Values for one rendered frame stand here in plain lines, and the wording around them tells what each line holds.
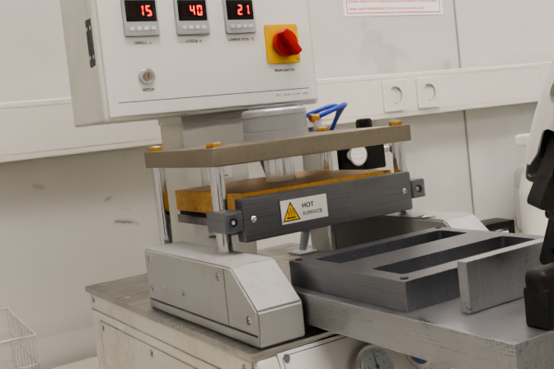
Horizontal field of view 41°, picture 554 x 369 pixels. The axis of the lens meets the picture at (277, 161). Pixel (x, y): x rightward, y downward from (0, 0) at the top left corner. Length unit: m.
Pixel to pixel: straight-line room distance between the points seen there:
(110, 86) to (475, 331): 0.57
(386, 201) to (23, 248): 0.71
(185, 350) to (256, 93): 0.39
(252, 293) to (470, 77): 1.24
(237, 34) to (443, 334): 0.59
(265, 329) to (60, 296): 0.75
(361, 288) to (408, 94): 1.09
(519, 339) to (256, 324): 0.25
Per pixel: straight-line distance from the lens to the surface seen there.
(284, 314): 0.68
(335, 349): 0.71
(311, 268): 0.69
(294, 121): 0.87
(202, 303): 0.76
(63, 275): 1.38
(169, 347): 0.85
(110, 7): 0.96
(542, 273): 0.54
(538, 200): 0.55
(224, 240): 0.77
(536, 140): 0.55
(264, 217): 0.77
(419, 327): 0.58
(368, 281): 0.63
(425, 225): 0.88
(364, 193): 0.84
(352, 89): 1.60
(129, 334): 0.96
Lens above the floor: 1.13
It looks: 3 degrees down
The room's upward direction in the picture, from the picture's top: 6 degrees counter-clockwise
